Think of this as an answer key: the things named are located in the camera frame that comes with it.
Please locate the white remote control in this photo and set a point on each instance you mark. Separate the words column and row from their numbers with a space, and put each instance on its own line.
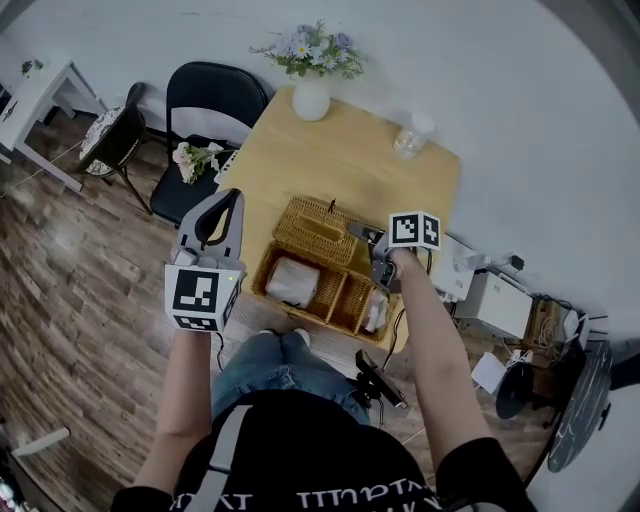
column 226, row 167

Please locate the dark wooden chair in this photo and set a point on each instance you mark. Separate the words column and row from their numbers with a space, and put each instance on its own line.
column 130, row 130

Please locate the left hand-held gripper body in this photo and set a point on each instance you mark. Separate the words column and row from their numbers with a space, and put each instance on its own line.
column 195, row 297

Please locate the pink flower bouquet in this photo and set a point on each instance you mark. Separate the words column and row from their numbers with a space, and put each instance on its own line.
column 192, row 160

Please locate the person's right forearm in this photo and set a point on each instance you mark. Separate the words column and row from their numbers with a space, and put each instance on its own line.
column 440, row 360

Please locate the white side table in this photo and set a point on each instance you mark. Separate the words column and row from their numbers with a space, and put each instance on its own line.
column 35, row 105

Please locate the person's right white shoe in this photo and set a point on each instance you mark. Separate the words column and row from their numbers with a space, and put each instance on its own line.
column 301, row 336

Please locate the wicker basket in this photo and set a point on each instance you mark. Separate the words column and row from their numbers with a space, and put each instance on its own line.
column 315, row 235

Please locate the round black marble table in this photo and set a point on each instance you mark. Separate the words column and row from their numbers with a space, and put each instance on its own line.
column 582, row 405

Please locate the person's blue jeans legs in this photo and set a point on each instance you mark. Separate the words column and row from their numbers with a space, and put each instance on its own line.
column 270, row 370

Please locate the black office chair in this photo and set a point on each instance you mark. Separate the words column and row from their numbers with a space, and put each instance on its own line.
column 627, row 365

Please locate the white power strip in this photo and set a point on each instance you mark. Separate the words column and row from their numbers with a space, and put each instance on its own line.
column 520, row 357

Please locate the patterned seat cushion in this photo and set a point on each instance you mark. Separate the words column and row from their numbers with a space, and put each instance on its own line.
column 107, row 140

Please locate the black folding chair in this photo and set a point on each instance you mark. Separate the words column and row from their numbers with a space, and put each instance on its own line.
column 210, row 95

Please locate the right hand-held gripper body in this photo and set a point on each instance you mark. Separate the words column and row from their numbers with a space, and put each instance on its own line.
column 414, row 230

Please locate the white flat board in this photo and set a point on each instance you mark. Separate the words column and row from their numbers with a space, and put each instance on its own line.
column 42, row 442

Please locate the person's white shoe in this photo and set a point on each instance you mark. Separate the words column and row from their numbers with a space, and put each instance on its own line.
column 270, row 332
column 301, row 336

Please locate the person's black shirt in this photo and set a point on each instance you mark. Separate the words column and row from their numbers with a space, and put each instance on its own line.
column 310, row 460

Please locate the white paper sheet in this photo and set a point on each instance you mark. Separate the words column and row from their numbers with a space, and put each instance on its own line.
column 489, row 374

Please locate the white vase with flowers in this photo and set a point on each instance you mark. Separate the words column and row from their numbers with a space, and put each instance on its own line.
column 311, row 100

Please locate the black wall plug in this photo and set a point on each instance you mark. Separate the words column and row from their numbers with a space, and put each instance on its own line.
column 517, row 261

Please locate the person's left forearm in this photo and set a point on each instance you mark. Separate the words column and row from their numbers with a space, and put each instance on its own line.
column 182, row 390

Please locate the white toaster oven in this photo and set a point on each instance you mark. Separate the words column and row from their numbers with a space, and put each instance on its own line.
column 455, row 275

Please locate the white microwave oven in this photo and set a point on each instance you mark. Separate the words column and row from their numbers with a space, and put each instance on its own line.
column 495, row 305

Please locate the person's left white shoe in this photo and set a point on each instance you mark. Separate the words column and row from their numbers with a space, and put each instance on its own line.
column 270, row 332

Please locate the small potted plant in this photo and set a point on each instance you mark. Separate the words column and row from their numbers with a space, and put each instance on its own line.
column 32, row 67

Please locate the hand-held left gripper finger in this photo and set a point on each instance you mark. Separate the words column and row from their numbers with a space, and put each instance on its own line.
column 200, row 212
column 236, row 230

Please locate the clear plastic bottle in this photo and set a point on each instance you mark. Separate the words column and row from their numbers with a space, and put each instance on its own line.
column 412, row 137

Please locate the wooden table with black pedestal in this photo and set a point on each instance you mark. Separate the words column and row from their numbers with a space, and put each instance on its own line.
column 350, row 165

